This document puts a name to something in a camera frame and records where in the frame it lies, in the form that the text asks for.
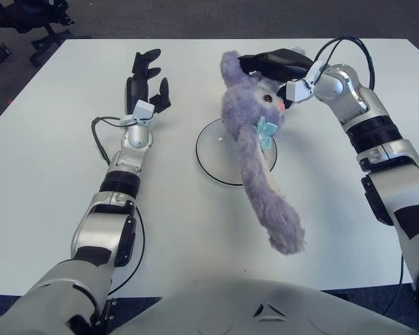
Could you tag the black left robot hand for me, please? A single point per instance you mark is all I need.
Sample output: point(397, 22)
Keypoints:
point(138, 92)

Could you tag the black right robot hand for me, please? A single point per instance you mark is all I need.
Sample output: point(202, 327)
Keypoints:
point(286, 64)

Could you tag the purple plush bunny doll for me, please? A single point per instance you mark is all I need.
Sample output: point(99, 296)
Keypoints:
point(251, 111)

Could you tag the white plate black rim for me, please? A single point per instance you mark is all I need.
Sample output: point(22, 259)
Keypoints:
point(216, 157)

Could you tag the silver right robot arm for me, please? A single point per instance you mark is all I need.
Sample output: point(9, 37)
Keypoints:
point(380, 139)

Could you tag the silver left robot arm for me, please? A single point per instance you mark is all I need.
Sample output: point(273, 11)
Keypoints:
point(115, 209)

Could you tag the silver robot torso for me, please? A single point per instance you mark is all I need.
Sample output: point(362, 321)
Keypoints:
point(265, 314)

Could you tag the white table leg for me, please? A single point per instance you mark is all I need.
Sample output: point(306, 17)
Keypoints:
point(412, 288)

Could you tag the black table bracket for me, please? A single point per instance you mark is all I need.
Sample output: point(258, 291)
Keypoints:
point(111, 308)

